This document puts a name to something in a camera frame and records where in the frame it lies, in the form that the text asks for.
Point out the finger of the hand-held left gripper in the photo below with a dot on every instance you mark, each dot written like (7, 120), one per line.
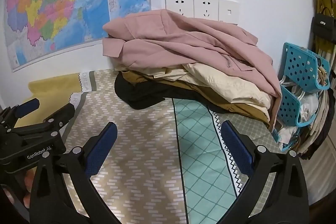
(27, 106)
(64, 112)

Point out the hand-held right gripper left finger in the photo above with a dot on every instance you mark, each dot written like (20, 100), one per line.
(103, 146)

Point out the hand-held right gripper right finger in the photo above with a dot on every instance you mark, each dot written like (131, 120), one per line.
(236, 148)

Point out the pink jacket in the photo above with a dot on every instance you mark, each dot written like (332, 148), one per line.
(183, 37)

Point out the person's left hand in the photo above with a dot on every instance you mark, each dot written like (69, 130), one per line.
(28, 178)

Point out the patchwork print bed sheet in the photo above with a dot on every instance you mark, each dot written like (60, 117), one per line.
(147, 161)

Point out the black garment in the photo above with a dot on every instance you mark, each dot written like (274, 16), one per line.
(136, 98)

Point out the cream garment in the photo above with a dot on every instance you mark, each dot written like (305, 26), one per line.
(223, 82)

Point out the blue perforated plastic basket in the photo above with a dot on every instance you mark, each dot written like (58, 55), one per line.
(288, 106)
(296, 64)

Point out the mustard brown garment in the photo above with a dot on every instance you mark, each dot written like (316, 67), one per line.
(134, 77)

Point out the black handbag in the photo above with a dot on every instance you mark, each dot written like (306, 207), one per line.
(323, 27)

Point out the white wall switch plate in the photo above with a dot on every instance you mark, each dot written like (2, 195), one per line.
(229, 12)

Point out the white wall socket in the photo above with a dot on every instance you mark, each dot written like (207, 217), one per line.
(206, 7)
(178, 5)

